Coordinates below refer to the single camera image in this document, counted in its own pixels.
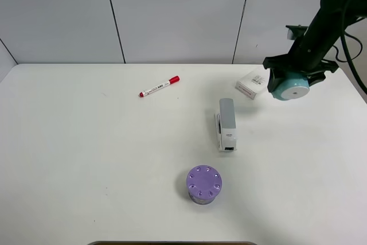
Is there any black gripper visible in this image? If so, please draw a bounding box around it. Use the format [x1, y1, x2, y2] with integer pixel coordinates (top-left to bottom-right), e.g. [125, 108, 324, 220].
[263, 38, 338, 92]

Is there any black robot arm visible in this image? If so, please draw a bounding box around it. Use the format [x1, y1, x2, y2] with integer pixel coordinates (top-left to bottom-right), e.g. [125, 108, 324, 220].
[263, 0, 366, 95]

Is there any white grey stapler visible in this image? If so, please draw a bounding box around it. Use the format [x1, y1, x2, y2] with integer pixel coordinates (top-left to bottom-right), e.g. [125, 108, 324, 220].
[214, 98, 237, 152]

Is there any white card box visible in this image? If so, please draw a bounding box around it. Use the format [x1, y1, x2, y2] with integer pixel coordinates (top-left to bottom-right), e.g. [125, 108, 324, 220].
[235, 67, 269, 100]

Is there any teal pencil sharpener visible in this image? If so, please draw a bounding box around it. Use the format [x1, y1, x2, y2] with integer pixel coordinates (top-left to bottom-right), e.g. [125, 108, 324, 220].
[271, 72, 310, 101]

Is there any red whiteboard marker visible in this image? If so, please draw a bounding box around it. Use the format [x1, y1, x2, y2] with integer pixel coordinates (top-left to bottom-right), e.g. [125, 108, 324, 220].
[139, 76, 180, 98]

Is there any purple lidded jar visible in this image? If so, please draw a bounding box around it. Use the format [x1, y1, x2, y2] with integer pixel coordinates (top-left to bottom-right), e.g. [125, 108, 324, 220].
[186, 165, 222, 205]

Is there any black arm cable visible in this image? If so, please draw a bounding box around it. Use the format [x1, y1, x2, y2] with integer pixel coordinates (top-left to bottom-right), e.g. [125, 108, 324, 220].
[334, 0, 367, 95]

